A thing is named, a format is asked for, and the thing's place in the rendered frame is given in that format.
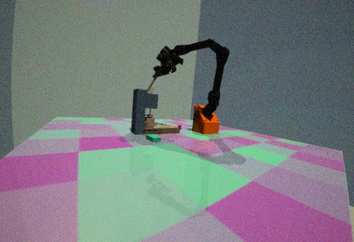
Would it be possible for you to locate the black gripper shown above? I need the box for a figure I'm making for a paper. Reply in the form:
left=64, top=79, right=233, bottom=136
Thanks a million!
left=152, top=59, right=177, bottom=78

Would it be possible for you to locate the green rectangular block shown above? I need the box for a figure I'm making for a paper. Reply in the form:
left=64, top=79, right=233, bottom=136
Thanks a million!
left=146, top=134, right=161, bottom=142

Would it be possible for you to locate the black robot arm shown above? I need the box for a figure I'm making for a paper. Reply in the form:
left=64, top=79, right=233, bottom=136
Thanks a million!
left=157, top=38, right=230, bottom=117

